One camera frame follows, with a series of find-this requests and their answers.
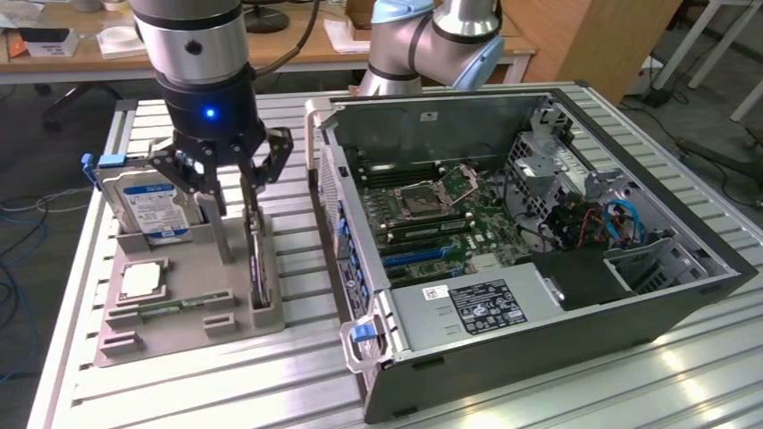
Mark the wooden cabinet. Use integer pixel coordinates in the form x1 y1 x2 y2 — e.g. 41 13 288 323
505 0 684 106

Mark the black RAM slot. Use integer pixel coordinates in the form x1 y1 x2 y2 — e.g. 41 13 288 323
361 163 443 176
364 173 445 189

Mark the black chair base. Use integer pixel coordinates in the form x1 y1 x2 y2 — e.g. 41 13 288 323
35 80 120 133

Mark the green motherboard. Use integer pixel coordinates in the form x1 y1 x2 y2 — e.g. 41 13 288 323
356 163 537 290

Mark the black round lamp base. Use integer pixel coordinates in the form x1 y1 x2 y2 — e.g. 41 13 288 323
241 0 291 34

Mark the white box red button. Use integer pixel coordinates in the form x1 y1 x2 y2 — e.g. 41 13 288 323
635 55 667 97

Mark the small disk bay bracket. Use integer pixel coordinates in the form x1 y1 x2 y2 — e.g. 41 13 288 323
601 236 714 296

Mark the grey parts rack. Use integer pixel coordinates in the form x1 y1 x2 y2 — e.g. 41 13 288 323
93 191 287 368

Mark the white paper stack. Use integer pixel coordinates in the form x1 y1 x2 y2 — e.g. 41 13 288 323
323 18 375 55

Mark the black floor stand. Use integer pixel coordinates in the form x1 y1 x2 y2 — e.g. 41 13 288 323
676 138 763 175

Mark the blue expansion slot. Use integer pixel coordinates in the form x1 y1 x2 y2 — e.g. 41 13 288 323
380 248 455 269

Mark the red wire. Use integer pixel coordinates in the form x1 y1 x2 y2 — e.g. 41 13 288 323
580 207 597 247

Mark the white table frame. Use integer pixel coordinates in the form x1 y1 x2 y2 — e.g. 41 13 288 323
652 0 763 122

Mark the silver CPU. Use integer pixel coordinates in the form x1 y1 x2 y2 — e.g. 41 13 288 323
117 263 172 301

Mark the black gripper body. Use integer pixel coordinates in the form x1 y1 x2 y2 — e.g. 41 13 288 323
155 71 268 169

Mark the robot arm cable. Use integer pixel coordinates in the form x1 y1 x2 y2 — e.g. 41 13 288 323
249 0 319 76

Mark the grey floor cable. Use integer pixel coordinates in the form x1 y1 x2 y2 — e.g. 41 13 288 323
0 187 96 214

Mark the graphics card with silver bracket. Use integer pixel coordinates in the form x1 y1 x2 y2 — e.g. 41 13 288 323
241 178 273 310

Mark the white square tray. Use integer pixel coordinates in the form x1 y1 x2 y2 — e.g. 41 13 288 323
95 25 148 60

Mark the green RAM stick on rack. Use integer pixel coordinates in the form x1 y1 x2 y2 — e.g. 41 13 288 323
135 297 231 316

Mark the open socket cover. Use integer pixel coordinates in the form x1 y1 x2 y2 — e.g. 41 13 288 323
437 164 481 202

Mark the installed RAM stick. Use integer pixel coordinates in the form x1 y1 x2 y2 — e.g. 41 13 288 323
387 216 469 240

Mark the CPU socket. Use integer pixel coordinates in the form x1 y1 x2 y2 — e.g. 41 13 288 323
397 182 445 215

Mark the hard disk in blue caddy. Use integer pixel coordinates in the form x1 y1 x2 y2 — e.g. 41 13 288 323
80 145 201 246

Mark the brown cardboard box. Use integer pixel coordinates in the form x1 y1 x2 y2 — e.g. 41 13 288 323
344 0 376 30

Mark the white box black top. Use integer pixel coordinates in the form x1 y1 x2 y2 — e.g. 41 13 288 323
16 27 80 58

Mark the silver disk bay cage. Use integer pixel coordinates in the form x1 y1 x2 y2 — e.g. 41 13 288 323
505 131 591 224

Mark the blue floor cable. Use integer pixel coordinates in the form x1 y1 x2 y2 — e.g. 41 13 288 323
0 214 52 385

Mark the blue wire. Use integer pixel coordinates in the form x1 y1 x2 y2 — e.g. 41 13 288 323
600 198 648 245

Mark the wooden desk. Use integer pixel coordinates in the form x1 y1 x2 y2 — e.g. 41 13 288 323
0 0 537 97

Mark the open black PC case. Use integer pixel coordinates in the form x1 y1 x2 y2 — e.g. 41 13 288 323
303 87 759 425

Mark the grey power supply unit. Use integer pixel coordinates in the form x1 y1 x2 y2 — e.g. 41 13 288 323
389 262 565 354

